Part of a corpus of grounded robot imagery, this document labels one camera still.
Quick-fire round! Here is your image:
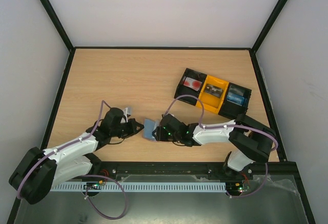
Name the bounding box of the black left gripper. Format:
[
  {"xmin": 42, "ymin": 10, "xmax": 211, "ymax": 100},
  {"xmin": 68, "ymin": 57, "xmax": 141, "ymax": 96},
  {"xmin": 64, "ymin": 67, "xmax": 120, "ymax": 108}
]
[{"xmin": 111, "ymin": 118, "xmax": 144, "ymax": 139}]

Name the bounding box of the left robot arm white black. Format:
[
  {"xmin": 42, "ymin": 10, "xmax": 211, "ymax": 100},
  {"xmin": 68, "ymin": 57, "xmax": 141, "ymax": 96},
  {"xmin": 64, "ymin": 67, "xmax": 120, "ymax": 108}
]
[{"xmin": 9, "ymin": 108, "xmax": 144, "ymax": 205}]

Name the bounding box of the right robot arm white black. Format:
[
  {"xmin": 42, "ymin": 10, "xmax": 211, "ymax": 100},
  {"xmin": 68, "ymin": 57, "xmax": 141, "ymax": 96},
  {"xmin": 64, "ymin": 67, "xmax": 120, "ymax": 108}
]
[{"xmin": 146, "ymin": 114, "xmax": 278, "ymax": 179}]

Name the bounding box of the red white card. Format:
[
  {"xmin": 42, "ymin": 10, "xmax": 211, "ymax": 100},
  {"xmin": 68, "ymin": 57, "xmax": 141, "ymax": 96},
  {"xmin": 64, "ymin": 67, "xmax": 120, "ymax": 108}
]
[{"xmin": 183, "ymin": 77, "xmax": 202, "ymax": 91}]

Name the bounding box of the dark card in yellow bin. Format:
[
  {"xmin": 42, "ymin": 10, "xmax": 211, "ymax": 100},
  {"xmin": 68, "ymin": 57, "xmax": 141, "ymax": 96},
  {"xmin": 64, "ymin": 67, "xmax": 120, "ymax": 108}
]
[{"xmin": 204, "ymin": 84, "xmax": 223, "ymax": 98}]

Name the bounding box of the black bin left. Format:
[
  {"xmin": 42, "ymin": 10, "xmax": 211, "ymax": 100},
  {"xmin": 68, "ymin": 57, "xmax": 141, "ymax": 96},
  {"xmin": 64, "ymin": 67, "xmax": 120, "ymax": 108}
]
[{"xmin": 174, "ymin": 68, "xmax": 207, "ymax": 106}]

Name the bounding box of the black bin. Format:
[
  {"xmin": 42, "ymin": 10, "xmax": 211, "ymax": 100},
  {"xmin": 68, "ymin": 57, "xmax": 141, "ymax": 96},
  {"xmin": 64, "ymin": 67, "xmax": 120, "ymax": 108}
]
[
  {"xmin": 174, "ymin": 68, "xmax": 207, "ymax": 106},
  {"xmin": 218, "ymin": 83, "xmax": 252, "ymax": 119}
]

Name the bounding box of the yellow bin middle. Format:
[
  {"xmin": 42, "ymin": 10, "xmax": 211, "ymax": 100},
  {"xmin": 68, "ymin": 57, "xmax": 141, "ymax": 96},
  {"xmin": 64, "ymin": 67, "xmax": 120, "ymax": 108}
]
[{"xmin": 196, "ymin": 75, "xmax": 229, "ymax": 114}]

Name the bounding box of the black bin right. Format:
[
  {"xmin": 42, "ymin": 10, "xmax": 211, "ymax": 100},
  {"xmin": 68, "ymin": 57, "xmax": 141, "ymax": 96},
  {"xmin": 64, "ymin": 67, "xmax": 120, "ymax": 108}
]
[{"xmin": 218, "ymin": 83, "xmax": 252, "ymax": 119}]

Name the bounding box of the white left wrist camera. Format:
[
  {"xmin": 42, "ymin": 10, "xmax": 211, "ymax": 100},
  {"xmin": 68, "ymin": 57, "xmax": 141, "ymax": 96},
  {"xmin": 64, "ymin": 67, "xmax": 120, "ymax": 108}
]
[{"xmin": 121, "ymin": 107, "xmax": 132, "ymax": 123}]

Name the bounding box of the light blue slotted cable duct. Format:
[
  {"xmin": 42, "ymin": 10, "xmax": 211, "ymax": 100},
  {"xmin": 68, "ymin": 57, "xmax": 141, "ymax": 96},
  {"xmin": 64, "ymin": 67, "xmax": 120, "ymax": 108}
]
[{"xmin": 51, "ymin": 181, "xmax": 226, "ymax": 193}]

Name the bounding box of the black aluminium front rail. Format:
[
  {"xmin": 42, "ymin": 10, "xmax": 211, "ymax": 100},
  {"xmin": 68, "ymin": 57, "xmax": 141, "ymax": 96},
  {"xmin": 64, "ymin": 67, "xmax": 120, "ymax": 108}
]
[{"xmin": 27, "ymin": 160, "xmax": 298, "ymax": 180}]

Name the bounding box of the black frame post left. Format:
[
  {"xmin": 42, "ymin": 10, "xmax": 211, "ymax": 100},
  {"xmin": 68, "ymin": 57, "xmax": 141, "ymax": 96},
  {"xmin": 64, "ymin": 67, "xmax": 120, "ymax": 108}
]
[{"xmin": 39, "ymin": 0, "xmax": 74, "ymax": 52}]

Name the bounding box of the black frame post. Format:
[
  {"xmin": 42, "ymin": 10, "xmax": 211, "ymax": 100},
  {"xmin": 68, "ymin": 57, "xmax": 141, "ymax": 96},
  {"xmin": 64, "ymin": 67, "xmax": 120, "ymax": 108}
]
[
  {"xmin": 252, "ymin": 0, "xmax": 288, "ymax": 53},
  {"xmin": 39, "ymin": 0, "xmax": 74, "ymax": 52}
]

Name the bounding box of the black frame post right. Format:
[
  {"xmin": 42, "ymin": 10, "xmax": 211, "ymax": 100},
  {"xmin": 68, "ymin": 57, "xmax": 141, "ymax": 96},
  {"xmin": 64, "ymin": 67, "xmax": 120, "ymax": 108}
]
[{"xmin": 252, "ymin": 0, "xmax": 288, "ymax": 53}]

